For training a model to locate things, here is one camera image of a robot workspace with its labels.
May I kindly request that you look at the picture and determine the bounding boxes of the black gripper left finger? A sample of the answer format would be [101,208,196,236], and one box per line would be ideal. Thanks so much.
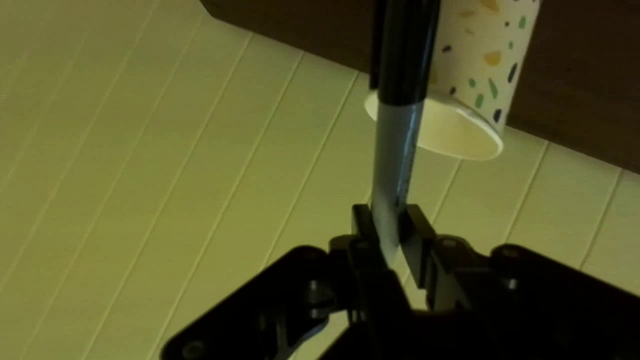
[330,205,389,315]

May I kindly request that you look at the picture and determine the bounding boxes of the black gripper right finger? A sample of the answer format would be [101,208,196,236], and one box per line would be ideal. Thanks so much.
[398,205,480,311]

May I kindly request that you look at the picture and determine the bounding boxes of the black grey marker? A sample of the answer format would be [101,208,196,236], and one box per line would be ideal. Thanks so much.
[370,0,442,263]

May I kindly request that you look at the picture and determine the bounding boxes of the speckled paper cup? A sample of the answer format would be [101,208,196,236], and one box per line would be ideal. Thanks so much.
[364,0,543,160]

